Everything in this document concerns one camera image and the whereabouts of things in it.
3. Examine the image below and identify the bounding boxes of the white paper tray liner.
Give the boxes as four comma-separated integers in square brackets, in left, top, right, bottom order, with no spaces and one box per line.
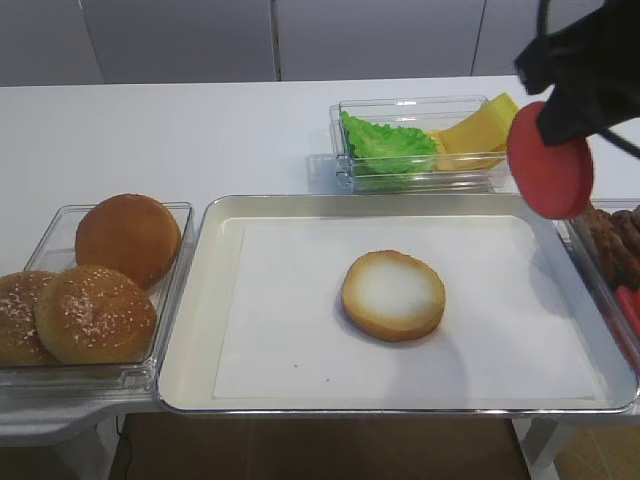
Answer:
[214,216,604,403]

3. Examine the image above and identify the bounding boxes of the plain brown bun half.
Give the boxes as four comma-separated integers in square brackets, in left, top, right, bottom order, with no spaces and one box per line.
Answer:
[74,194,182,290]

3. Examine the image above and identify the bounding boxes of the upright yellow cheese slice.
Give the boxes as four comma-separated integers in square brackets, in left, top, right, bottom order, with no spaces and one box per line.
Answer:
[437,93,520,154]

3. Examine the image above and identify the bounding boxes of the left sesame top bun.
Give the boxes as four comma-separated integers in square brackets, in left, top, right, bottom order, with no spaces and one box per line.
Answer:
[1,271,57,367]

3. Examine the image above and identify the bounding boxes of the brown meat patty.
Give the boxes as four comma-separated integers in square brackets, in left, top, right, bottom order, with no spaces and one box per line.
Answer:
[611,210,639,290]
[582,206,622,288]

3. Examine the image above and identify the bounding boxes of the bottom bun cut side up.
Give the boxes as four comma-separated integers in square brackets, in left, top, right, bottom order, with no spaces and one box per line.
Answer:
[340,250,446,342]

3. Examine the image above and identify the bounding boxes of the black cloth covered gripper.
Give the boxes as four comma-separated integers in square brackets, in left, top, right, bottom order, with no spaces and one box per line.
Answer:
[514,1,639,147]

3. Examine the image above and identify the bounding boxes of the leftmost brown meat patty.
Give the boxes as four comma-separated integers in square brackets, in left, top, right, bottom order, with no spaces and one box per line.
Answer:
[582,206,622,288]

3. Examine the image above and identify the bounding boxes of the sesame bun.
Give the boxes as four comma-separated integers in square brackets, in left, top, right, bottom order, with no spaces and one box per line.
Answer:
[1,271,57,367]
[34,265,157,365]

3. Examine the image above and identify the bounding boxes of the red tomato slice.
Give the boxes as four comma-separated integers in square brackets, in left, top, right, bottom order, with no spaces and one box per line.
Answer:
[507,101,594,220]
[615,285,640,337]

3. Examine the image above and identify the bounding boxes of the flat yellow cheese slice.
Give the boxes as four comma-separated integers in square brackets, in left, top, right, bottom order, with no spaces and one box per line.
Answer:
[428,130,506,173]

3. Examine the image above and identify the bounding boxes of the right sesame top bun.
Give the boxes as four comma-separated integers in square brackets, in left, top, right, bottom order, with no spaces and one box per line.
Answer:
[34,265,157,365]

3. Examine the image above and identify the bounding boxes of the clear lettuce and cheese container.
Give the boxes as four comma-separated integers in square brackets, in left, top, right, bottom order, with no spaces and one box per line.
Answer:
[330,96,509,194]

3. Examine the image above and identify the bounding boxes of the green lettuce leaf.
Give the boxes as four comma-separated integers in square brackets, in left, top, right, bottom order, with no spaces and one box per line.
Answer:
[340,112,438,175]

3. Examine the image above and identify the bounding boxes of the white rectangular metal tray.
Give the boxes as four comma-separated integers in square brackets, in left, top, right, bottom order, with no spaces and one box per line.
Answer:
[158,194,639,415]

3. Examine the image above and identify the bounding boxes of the clear patty and tomato container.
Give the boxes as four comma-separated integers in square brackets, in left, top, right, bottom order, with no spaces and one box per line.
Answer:
[558,204,639,372]

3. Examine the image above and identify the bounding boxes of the clear plastic bun container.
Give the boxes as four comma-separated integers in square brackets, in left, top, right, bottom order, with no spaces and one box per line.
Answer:
[1,202,196,397]

